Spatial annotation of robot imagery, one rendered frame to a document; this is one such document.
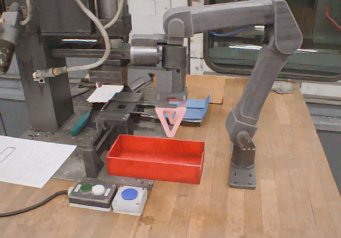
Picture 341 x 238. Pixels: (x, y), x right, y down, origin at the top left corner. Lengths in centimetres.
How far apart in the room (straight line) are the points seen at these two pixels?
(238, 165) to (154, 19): 94
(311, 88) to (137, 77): 102
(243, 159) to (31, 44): 71
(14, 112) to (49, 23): 130
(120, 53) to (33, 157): 41
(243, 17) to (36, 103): 73
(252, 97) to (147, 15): 93
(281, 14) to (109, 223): 60
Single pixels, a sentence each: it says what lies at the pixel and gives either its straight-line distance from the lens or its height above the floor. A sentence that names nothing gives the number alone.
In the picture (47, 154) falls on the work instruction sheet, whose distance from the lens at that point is 107.
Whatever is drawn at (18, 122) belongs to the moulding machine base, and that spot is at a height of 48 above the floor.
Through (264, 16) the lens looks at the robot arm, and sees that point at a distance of 76.
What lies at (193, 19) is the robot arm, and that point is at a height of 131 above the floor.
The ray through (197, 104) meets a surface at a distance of 123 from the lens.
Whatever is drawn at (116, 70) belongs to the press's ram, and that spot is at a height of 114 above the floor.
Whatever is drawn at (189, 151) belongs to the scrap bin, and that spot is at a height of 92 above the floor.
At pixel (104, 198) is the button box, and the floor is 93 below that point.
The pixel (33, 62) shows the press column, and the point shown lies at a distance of 111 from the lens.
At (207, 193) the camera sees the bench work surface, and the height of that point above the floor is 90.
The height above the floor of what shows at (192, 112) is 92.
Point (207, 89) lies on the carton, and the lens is 126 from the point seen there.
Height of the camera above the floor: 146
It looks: 27 degrees down
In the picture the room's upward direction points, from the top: 1 degrees counter-clockwise
